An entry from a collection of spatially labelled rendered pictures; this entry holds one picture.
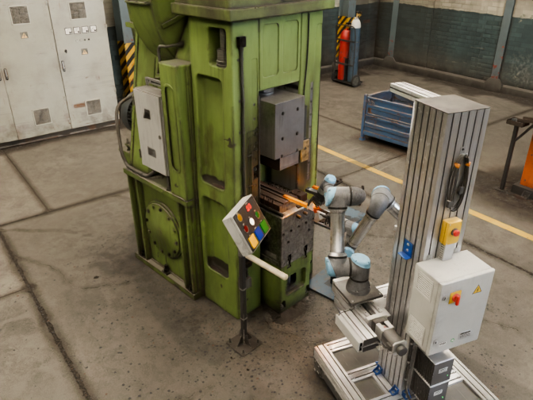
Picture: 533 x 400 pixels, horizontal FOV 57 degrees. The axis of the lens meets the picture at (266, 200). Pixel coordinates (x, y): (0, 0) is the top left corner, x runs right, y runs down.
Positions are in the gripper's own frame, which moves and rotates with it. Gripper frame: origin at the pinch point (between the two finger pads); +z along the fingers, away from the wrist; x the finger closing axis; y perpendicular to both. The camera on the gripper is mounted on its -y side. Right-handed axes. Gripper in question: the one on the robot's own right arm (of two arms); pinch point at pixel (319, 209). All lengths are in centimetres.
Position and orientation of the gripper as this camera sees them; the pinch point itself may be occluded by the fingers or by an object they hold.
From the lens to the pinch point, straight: 357.9
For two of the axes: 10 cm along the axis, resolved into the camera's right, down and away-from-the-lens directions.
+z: -7.1, -3.2, 6.3
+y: 0.1, 8.9, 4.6
